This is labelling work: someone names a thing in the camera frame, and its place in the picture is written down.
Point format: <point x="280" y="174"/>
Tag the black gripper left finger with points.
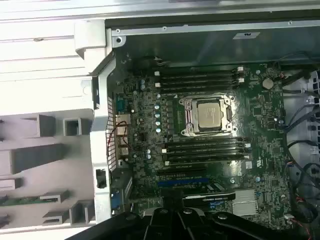
<point x="125" y="227"/>

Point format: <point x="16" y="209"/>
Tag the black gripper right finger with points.
<point x="237" y="230"/>

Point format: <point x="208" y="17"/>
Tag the green RAM stick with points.
<point x="27" y="201"/>

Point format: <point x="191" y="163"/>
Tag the black RAM slot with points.
<point x="200" y="88"/>
<point x="207" y="160"/>
<point x="200" y="71"/>
<point x="200" y="82"/>
<point x="207" y="147"/>
<point x="207" y="153"/>
<point x="200" y="77"/>
<point x="207" y="142"/>

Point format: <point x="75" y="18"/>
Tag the silver finned heatsink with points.
<point x="245" y="202"/>

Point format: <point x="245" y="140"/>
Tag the black graphics card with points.
<point x="212" y="198"/>

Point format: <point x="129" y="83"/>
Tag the blue expansion slot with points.
<point x="182" y="182"/>

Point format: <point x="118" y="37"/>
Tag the black expansion slot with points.
<point x="180" y="172"/>

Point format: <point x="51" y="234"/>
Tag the green motherboard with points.
<point x="262" y="155"/>

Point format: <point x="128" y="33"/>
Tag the grey parts rack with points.
<point x="50" y="175"/>

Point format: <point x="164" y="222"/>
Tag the CPU socket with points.
<point x="185" y="131"/>

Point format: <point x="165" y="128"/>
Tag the silver CPU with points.
<point x="211" y="115"/>

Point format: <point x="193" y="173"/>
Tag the black and silver PC case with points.
<point x="101" y="105"/>

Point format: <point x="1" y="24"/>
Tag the round coin battery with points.
<point x="267" y="83"/>

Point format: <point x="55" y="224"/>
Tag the grey corner stop block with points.
<point x="90" y="37"/>

